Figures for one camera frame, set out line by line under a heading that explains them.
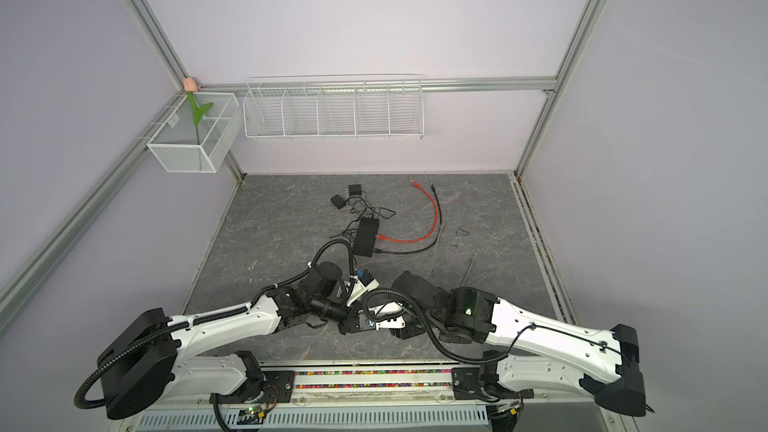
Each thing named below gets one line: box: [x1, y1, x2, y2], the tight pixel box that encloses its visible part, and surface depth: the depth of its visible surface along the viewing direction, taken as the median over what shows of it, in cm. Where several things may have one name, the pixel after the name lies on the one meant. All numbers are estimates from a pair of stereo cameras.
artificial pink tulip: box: [183, 77, 213, 146], surface depth 92 cm
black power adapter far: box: [348, 184, 362, 197], surface depth 118 cm
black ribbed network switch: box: [352, 217, 380, 257], surface depth 104 cm
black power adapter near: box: [330, 194, 346, 209], surface depth 114 cm
